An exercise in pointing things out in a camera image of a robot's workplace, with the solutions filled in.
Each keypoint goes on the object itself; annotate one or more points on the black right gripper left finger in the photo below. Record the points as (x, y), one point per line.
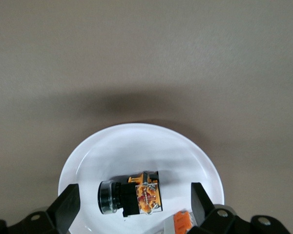
(56, 217)

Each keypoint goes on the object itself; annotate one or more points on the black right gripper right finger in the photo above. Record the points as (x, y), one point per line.
(207, 217)

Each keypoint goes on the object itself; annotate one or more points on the orange push-button switch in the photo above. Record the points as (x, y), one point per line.
(131, 195)

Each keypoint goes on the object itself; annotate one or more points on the pink round plate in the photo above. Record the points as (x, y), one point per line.
(136, 146)

